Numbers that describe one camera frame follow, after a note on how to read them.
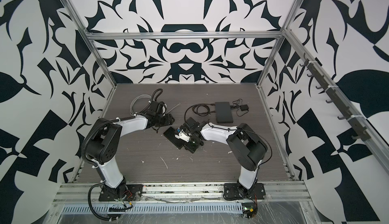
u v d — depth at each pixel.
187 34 0.90
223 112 1.04
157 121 0.83
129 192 0.73
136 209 0.71
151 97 0.78
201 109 1.06
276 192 0.76
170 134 0.95
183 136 0.82
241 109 1.05
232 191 0.74
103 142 0.49
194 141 0.76
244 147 0.48
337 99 0.55
